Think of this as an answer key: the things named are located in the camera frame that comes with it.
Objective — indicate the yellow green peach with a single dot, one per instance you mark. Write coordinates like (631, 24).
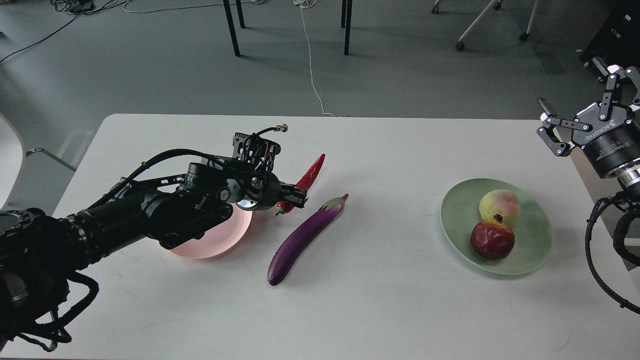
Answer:
(503, 203)

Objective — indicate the pink plate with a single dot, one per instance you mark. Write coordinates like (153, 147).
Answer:
(218, 240)

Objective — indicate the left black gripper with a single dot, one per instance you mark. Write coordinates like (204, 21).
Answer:
(257, 192)

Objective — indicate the white chair base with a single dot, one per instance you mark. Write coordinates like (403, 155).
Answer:
(487, 25)

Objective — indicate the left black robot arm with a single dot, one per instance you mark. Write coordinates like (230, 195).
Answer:
(174, 197)

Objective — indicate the black table leg left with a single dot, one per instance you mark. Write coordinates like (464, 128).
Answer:
(231, 24)

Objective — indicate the black equipment box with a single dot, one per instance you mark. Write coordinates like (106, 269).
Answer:
(617, 40)

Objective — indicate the purple eggplant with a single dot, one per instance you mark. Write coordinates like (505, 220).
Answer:
(292, 247)

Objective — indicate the black table leg right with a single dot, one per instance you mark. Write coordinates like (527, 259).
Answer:
(346, 23)

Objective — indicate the red chili pepper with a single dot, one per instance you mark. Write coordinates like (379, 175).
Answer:
(305, 183)

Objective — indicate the green plate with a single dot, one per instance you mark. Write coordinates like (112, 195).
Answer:
(459, 213)

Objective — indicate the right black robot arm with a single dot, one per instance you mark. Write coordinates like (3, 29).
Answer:
(627, 200)

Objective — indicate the red pomegranate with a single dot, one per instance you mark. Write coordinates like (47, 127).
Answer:
(492, 238)

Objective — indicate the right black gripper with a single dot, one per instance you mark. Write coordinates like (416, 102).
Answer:
(607, 132)

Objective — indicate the black table leg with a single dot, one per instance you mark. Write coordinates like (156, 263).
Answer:
(346, 23)
(231, 24)

